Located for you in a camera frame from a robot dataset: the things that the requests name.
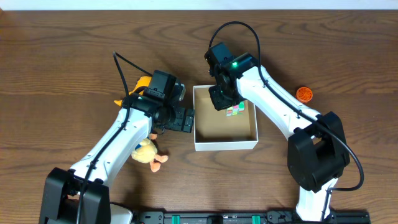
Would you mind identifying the multicoloured puzzle cube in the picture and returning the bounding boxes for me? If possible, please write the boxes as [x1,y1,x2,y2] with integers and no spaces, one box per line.
[226,101,245,116]

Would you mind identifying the white cardboard box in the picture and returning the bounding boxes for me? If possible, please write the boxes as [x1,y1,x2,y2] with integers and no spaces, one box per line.
[193,85,258,152]

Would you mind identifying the orange round container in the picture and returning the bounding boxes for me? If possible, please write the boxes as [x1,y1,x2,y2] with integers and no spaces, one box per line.
[295,86,313,103]

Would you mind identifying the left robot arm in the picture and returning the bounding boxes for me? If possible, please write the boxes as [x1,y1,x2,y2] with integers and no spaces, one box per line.
[39,70,195,224]

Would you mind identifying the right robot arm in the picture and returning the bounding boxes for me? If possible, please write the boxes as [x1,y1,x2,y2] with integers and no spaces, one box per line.
[205,43,349,222]

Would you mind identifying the orange rubber dinosaur toy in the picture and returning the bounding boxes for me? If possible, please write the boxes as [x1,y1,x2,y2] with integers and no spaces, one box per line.
[129,76,152,95]

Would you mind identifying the yellow plush duck toy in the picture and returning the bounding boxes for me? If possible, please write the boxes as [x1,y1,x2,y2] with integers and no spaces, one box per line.
[131,134,169,173]

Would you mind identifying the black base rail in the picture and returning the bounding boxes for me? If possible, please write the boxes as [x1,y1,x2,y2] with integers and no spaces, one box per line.
[131,210,371,224]

